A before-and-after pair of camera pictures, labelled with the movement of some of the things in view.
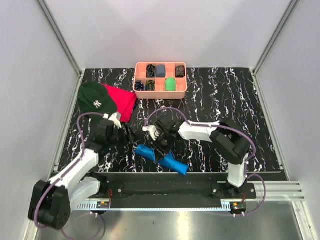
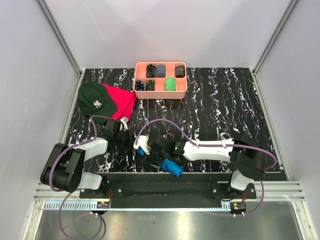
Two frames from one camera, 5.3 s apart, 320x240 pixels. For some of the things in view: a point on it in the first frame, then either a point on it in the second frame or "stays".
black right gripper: x=155 y=143 -> x=150 y=154
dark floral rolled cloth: x=151 y=70 stays
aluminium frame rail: x=60 y=38 stays
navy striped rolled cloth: x=139 y=86 stays
